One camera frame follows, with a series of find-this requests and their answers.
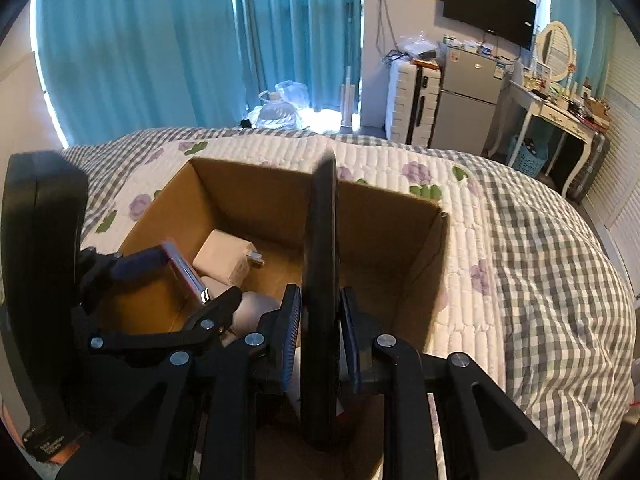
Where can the white mop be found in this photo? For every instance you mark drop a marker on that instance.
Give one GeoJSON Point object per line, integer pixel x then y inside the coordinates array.
{"type": "Point", "coordinates": [348, 90]}

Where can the white vanity table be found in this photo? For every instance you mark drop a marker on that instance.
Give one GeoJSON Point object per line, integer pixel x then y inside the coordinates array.
{"type": "Point", "coordinates": [555, 112]}

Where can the wide teal curtain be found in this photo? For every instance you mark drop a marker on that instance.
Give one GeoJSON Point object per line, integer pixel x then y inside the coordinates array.
{"type": "Point", "coordinates": [140, 50]}

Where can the blue plastic basket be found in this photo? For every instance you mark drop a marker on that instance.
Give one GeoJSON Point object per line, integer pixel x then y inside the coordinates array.
{"type": "Point", "coordinates": [527, 156]}

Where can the narrow teal curtain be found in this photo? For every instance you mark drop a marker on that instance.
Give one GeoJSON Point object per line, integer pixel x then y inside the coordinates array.
{"type": "Point", "coordinates": [300, 35]}

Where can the white suitcase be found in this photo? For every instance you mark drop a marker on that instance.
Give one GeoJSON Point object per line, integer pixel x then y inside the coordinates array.
{"type": "Point", "coordinates": [402, 105]}

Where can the white louvred wardrobe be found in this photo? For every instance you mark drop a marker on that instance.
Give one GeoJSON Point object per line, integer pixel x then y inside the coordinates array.
{"type": "Point", "coordinates": [620, 160]}

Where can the black wall television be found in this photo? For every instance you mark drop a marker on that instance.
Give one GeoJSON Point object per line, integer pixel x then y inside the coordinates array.
{"type": "Point", "coordinates": [487, 5]}

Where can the clutter on fridge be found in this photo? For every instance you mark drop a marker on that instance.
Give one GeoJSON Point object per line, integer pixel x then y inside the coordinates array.
{"type": "Point", "coordinates": [475, 49]}

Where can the white cylindrical bottle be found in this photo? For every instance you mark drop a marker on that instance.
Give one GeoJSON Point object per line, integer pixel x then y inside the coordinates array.
{"type": "Point", "coordinates": [255, 312]}

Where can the silver fridge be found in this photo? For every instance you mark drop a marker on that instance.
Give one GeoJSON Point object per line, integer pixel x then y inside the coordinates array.
{"type": "Point", "coordinates": [465, 105]}

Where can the plastic bag on suitcase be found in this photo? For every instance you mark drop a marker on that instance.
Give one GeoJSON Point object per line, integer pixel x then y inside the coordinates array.
{"type": "Point", "coordinates": [417, 47]}

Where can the white oval mirror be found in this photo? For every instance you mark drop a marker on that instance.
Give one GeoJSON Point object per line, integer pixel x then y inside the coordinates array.
{"type": "Point", "coordinates": [555, 50]}

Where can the clear plastic bag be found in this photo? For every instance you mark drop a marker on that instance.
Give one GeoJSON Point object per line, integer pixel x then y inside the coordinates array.
{"type": "Point", "coordinates": [282, 105]}

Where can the cosmetics clutter on vanity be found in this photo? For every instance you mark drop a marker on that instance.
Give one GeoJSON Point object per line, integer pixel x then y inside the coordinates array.
{"type": "Point", "coordinates": [570, 95]}

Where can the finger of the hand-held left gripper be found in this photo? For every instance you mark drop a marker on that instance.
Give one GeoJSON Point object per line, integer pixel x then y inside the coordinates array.
{"type": "Point", "coordinates": [140, 263]}
{"type": "Point", "coordinates": [215, 312]}

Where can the cardboard box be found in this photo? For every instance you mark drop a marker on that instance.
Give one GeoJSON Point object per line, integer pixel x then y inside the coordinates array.
{"type": "Point", "coordinates": [400, 260]}

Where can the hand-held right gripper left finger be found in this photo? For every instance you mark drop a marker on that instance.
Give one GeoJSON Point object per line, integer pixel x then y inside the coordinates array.
{"type": "Point", "coordinates": [291, 342]}

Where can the black remote control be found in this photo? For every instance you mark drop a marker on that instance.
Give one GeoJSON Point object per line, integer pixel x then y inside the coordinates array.
{"type": "Point", "coordinates": [320, 260]}

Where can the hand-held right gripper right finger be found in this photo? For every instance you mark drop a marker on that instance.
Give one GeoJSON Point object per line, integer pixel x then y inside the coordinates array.
{"type": "Point", "coordinates": [351, 345]}

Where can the white charger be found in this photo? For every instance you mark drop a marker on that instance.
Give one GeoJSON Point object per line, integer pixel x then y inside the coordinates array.
{"type": "Point", "coordinates": [222, 255]}

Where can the silver and black charger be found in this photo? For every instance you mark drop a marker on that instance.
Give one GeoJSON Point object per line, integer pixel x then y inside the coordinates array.
{"type": "Point", "coordinates": [182, 267]}

